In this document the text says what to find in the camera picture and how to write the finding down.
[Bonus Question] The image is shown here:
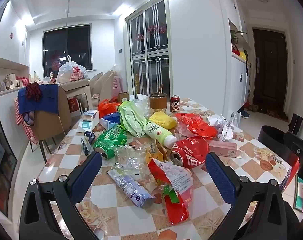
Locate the red checked cloth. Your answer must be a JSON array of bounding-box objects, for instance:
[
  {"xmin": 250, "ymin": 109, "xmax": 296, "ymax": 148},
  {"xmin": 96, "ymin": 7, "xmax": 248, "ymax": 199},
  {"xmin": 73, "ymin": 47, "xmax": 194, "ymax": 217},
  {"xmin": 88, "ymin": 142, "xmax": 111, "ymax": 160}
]
[{"xmin": 15, "ymin": 97, "xmax": 38, "ymax": 145}]

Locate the black round trash bin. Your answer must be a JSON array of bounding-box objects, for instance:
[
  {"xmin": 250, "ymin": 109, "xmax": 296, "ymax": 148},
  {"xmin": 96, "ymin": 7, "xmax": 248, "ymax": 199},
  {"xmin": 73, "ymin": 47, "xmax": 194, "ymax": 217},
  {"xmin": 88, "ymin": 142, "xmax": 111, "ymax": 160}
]
[{"xmin": 257, "ymin": 125, "xmax": 295, "ymax": 161}]

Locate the tan dining chair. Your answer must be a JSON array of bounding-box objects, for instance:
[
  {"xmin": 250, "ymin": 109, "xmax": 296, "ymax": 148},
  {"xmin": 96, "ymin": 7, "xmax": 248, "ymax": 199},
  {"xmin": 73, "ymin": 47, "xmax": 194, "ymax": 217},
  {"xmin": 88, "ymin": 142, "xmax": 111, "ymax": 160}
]
[{"xmin": 31, "ymin": 87, "xmax": 72, "ymax": 163}]

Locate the black boot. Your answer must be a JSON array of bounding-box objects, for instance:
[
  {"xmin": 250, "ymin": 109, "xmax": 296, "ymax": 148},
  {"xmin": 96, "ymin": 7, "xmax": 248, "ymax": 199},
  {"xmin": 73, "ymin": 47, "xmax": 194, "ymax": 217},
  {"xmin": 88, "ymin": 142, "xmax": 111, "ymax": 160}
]
[
  {"xmin": 288, "ymin": 113, "xmax": 298, "ymax": 133},
  {"xmin": 295, "ymin": 114, "xmax": 303, "ymax": 134}
]

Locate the orange plastic bag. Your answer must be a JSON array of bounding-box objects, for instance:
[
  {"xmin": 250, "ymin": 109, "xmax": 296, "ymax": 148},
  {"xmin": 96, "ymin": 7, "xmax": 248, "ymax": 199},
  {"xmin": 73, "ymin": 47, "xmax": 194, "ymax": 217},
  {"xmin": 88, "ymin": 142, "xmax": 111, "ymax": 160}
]
[{"xmin": 97, "ymin": 99, "xmax": 118, "ymax": 118}]

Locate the blue snack packet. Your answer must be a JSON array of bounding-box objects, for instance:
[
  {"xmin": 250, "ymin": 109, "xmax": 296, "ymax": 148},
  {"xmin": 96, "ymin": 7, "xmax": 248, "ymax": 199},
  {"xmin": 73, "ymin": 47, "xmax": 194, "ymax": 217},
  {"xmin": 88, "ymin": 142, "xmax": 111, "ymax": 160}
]
[{"xmin": 102, "ymin": 112, "xmax": 122, "ymax": 131}]

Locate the checkered floral tablecloth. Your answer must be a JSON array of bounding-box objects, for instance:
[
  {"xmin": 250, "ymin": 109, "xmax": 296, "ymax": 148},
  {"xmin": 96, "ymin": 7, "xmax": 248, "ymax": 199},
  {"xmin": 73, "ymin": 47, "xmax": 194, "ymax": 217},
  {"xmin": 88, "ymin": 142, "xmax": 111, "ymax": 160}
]
[{"xmin": 38, "ymin": 97, "xmax": 292, "ymax": 240}]

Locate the white side table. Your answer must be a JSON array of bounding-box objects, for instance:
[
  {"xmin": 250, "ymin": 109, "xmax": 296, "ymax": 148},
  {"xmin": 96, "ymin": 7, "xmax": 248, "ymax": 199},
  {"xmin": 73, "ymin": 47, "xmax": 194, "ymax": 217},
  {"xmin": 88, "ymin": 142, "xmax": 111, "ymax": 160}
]
[{"xmin": 58, "ymin": 78, "xmax": 91, "ymax": 113}]

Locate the white bottle with green label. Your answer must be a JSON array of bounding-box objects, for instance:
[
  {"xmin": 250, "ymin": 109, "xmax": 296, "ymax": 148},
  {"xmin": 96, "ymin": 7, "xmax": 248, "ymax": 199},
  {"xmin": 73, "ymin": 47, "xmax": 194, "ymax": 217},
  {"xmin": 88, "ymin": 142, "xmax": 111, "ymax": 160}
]
[{"xmin": 145, "ymin": 121, "xmax": 177, "ymax": 148}]

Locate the white cardboard box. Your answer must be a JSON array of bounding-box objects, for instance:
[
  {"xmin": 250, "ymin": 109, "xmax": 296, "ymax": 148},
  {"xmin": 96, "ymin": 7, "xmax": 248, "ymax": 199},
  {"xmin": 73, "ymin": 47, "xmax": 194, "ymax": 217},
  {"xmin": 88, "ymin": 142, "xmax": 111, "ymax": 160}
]
[{"xmin": 76, "ymin": 109, "xmax": 100, "ymax": 133}]

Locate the white plastic bag red print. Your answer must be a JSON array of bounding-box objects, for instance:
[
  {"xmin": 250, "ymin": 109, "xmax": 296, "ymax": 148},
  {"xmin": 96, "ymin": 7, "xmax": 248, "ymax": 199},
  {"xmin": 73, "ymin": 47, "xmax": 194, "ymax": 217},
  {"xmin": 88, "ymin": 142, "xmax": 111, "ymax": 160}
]
[{"xmin": 56, "ymin": 55, "xmax": 89, "ymax": 84}]

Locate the blue and white wrapper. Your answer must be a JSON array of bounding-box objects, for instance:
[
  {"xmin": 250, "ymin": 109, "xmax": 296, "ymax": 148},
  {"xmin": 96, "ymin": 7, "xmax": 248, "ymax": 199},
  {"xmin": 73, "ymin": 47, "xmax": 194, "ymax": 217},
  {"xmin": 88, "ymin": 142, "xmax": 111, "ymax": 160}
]
[{"xmin": 106, "ymin": 169, "xmax": 157, "ymax": 209}]

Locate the glass sliding door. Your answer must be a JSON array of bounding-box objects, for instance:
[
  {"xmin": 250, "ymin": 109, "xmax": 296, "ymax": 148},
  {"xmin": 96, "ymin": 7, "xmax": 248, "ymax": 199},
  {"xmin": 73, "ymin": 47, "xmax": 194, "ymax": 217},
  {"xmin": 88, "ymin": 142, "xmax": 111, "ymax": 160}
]
[{"xmin": 125, "ymin": 0, "xmax": 171, "ymax": 100}]

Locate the brown cup with lid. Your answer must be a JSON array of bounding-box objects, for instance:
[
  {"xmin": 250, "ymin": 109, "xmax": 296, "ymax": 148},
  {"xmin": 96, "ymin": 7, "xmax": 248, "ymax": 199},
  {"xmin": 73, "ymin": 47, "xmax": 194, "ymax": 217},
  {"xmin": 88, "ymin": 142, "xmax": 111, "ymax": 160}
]
[{"xmin": 149, "ymin": 93, "xmax": 168, "ymax": 113}]

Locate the red and white snack packet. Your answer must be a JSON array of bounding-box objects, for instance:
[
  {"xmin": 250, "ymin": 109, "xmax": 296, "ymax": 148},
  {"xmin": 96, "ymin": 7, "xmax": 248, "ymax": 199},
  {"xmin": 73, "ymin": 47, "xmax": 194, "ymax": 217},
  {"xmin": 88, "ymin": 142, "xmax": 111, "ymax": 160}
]
[{"xmin": 147, "ymin": 158, "xmax": 193, "ymax": 225}]

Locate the dark red knitted cloth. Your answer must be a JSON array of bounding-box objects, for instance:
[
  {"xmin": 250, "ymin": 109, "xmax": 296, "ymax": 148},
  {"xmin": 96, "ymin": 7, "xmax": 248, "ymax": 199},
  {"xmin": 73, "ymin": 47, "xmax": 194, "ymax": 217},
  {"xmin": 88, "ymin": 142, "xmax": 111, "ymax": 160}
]
[{"xmin": 25, "ymin": 82, "xmax": 43, "ymax": 102}]

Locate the small blue and white carton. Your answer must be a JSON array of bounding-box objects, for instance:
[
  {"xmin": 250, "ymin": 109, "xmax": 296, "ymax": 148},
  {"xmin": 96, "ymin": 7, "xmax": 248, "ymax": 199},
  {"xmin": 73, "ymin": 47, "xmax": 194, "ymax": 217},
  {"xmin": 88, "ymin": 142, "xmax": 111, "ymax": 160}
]
[{"xmin": 81, "ymin": 131, "xmax": 96, "ymax": 156}]

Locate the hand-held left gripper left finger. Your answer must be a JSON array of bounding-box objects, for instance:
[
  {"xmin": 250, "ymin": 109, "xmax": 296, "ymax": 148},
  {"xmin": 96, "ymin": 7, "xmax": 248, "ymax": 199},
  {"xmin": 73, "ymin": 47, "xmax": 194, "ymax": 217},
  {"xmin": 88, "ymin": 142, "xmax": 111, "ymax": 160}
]
[{"xmin": 19, "ymin": 151, "xmax": 102, "ymax": 240}]

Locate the clear crumpled plastic bag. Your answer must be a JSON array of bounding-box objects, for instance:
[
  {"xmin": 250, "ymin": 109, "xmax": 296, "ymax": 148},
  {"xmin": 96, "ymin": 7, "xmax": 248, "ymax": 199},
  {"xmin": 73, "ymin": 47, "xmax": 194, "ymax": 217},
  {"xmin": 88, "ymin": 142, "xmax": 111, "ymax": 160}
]
[{"xmin": 133, "ymin": 94, "xmax": 152, "ymax": 112}]

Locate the white hallway cabinet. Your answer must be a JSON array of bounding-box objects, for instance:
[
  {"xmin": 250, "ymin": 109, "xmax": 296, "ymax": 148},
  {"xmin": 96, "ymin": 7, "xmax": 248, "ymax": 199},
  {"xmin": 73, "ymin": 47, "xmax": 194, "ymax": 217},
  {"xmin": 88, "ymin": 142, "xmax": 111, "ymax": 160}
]
[{"xmin": 227, "ymin": 18, "xmax": 254, "ymax": 112}]

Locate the blue shoe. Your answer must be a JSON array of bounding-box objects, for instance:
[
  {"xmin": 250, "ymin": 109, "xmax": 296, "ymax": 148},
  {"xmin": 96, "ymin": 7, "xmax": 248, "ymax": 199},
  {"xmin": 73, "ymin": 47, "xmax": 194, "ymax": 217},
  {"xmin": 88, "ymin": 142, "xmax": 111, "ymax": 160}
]
[{"xmin": 238, "ymin": 106, "xmax": 251, "ymax": 119}]

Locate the dark brown entrance door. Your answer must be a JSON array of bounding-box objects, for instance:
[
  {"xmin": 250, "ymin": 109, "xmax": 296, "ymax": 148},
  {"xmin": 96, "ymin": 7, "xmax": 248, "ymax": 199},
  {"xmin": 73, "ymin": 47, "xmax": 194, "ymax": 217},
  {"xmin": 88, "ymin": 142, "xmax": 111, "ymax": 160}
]
[{"xmin": 252, "ymin": 27, "xmax": 288, "ymax": 113}]

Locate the yellow torn wrapper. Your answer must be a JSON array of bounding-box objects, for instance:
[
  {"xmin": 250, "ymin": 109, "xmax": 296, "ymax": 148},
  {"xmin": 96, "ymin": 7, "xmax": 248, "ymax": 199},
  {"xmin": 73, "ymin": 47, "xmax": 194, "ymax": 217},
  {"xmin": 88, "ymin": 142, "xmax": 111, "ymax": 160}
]
[{"xmin": 145, "ymin": 139, "xmax": 170, "ymax": 163}]

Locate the crushed red drink can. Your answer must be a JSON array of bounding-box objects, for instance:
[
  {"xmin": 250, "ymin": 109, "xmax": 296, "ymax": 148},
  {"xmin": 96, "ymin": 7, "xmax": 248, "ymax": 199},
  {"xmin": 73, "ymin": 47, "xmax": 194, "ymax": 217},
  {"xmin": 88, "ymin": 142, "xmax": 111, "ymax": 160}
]
[{"xmin": 170, "ymin": 136, "xmax": 211, "ymax": 169}]

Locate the green potted plant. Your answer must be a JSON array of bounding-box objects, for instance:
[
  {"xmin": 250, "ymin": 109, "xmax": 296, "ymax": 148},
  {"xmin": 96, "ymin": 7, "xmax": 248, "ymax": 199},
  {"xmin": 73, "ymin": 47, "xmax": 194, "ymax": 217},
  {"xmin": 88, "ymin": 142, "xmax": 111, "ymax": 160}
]
[{"xmin": 230, "ymin": 29, "xmax": 248, "ymax": 43}]

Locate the crushed green drink can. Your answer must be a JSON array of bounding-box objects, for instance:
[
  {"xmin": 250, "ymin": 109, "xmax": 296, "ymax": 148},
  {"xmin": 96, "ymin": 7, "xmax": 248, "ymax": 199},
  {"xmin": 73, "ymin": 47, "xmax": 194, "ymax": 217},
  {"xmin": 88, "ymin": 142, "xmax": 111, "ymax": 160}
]
[{"xmin": 93, "ymin": 124, "xmax": 128, "ymax": 160}]

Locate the dark window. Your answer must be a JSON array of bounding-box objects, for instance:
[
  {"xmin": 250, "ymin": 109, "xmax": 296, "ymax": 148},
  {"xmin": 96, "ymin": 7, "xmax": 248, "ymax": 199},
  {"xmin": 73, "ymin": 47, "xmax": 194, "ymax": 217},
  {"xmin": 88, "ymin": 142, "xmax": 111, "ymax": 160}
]
[{"xmin": 42, "ymin": 24, "xmax": 92, "ymax": 79}]

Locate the pink flat box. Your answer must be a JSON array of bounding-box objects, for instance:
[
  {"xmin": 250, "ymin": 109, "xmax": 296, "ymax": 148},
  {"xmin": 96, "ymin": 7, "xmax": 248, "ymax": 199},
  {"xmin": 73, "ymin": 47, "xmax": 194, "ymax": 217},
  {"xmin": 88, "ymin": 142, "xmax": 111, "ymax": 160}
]
[{"xmin": 208, "ymin": 140, "xmax": 242, "ymax": 158}]

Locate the red plastic stool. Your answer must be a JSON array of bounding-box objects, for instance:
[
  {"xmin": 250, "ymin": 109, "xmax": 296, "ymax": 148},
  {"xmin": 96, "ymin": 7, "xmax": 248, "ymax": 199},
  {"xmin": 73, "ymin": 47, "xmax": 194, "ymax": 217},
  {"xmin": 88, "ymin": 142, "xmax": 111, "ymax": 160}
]
[{"xmin": 283, "ymin": 158, "xmax": 300, "ymax": 189}]

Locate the blue cloth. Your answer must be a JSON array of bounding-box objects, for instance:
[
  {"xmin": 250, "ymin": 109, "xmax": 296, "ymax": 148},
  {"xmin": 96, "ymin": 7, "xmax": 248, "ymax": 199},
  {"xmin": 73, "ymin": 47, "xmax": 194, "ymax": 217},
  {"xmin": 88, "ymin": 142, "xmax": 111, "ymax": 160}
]
[{"xmin": 18, "ymin": 83, "xmax": 60, "ymax": 115}]

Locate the yellow foam fruit net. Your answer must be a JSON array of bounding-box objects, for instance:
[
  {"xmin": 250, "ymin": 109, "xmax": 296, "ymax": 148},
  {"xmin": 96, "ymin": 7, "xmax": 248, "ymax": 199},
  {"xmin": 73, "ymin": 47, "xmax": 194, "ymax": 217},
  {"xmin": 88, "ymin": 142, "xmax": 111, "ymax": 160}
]
[{"xmin": 148, "ymin": 111, "xmax": 178, "ymax": 130}]

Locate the red can with cartoon face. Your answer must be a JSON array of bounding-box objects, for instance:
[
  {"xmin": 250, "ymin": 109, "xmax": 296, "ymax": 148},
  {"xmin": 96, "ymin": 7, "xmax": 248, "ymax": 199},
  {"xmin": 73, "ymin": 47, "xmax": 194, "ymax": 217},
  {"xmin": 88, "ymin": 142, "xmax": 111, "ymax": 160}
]
[{"xmin": 170, "ymin": 95, "xmax": 180, "ymax": 113}]

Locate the beige upholstered chair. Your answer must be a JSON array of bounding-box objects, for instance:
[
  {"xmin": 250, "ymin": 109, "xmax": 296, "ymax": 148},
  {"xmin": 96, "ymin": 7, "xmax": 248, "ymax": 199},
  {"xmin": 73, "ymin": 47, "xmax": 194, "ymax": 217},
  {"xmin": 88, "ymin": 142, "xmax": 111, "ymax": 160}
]
[{"xmin": 88, "ymin": 70, "xmax": 115, "ymax": 106}]

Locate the light green plastic bag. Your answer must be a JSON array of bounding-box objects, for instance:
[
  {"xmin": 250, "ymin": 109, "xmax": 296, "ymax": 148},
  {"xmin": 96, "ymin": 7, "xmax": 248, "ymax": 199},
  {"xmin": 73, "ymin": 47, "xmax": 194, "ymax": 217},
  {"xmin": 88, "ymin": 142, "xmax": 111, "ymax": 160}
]
[{"xmin": 117, "ymin": 101, "xmax": 149, "ymax": 138}]

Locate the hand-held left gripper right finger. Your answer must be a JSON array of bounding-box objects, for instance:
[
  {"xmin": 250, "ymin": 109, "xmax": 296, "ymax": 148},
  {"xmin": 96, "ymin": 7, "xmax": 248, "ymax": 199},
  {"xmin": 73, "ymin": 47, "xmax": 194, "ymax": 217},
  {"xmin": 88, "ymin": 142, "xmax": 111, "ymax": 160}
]
[{"xmin": 205, "ymin": 152, "xmax": 285, "ymax": 240}]

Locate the crumpled white printed paper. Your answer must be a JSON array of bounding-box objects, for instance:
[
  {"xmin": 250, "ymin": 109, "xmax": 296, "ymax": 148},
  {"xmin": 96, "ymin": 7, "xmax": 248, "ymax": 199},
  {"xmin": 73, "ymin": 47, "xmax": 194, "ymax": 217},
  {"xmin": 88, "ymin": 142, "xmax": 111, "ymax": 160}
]
[{"xmin": 207, "ymin": 114, "xmax": 240, "ymax": 141}]

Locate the pink plastic stool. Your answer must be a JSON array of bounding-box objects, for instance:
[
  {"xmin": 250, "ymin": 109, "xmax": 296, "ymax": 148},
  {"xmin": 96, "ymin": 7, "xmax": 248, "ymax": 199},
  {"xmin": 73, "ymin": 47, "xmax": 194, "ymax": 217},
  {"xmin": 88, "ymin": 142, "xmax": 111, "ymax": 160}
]
[{"xmin": 112, "ymin": 78, "xmax": 122, "ymax": 98}]

